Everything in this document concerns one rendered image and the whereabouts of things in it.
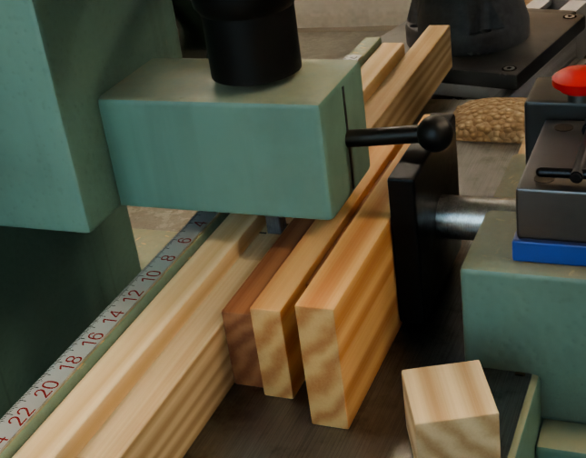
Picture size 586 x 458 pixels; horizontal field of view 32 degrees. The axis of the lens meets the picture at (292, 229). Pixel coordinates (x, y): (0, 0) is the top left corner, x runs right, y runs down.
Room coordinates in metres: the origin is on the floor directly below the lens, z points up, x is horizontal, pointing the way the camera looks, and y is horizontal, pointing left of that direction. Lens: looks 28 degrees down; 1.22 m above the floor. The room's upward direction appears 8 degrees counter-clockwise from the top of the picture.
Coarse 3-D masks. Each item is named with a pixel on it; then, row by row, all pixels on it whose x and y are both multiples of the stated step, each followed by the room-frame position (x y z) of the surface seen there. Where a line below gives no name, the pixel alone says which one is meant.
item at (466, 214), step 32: (416, 160) 0.49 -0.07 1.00; (448, 160) 0.53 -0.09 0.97; (416, 192) 0.47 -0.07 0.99; (448, 192) 0.52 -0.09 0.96; (416, 224) 0.47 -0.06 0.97; (448, 224) 0.49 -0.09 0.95; (480, 224) 0.49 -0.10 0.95; (416, 256) 0.47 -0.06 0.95; (448, 256) 0.52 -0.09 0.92; (416, 288) 0.47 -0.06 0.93; (416, 320) 0.47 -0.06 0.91
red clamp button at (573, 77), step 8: (560, 72) 0.51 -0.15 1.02; (568, 72) 0.51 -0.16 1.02; (576, 72) 0.51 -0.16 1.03; (584, 72) 0.51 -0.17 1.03; (552, 80) 0.51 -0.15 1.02; (560, 80) 0.50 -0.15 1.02; (568, 80) 0.50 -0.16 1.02; (576, 80) 0.50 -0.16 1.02; (584, 80) 0.50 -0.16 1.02; (560, 88) 0.50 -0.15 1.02; (568, 88) 0.50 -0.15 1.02; (576, 88) 0.50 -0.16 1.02; (584, 88) 0.49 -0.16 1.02
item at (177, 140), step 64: (192, 64) 0.59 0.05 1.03; (320, 64) 0.55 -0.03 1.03; (128, 128) 0.54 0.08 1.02; (192, 128) 0.52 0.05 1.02; (256, 128) 0.51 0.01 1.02; (320, 128) 0.49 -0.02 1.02; (128, 192) 0.54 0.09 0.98; (192, 192) 0.53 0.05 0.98; (256, 192) 0.51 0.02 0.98; (320, 192) 0.49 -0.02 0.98
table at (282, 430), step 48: (480, 144) 0.71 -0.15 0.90; (480, 192) 0.63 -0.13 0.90; (432, 336) 0.46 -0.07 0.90; (240, 384) 0.44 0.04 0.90; (384, 384) 0.43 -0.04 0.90; (528, 384) 0.41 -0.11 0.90; (240, 432) 0.40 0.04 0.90; (288, 432) 0.40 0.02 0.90; (336, 432) 0.39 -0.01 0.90; (384, 432) 0.39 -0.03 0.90; (528, 432) 0.38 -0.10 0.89; (576, 432) 0.40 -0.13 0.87
